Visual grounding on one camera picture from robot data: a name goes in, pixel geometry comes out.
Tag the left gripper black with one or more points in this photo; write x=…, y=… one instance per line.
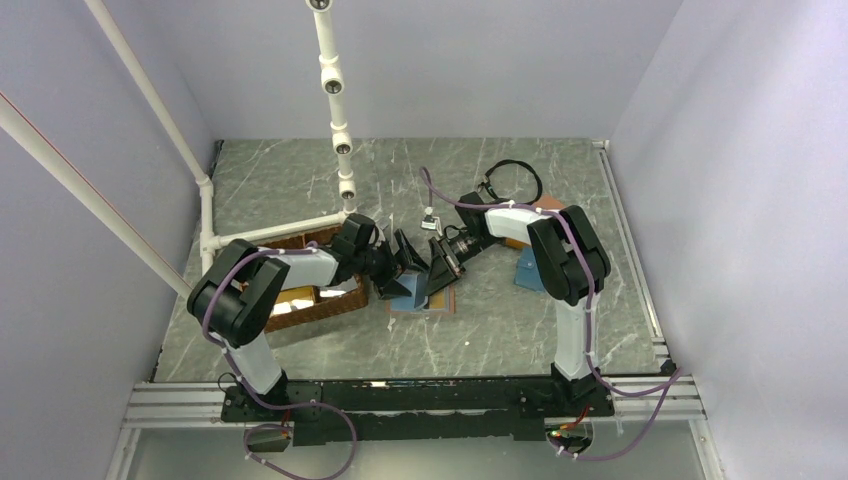
x=386, y=282

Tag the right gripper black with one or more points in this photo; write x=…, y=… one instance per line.
x=445, y=267

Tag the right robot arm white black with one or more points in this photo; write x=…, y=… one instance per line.
x=572, y=264

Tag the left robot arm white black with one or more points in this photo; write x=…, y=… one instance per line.
x=233, y=301

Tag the mustard yellow card holder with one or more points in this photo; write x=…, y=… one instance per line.
x=515, y=244

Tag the blue card holder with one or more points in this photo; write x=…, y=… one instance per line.
x=527, y=274

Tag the gold card in basket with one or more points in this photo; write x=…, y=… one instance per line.
x=296, y=299

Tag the brown wicker basket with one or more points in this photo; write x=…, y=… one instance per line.
x=348, y=296

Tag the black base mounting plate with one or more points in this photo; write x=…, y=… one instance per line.
x=322, y=411

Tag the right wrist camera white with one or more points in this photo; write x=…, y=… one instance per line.
x=430, y=221

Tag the aluminium rail frame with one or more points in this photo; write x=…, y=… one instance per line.
x=199, y=405

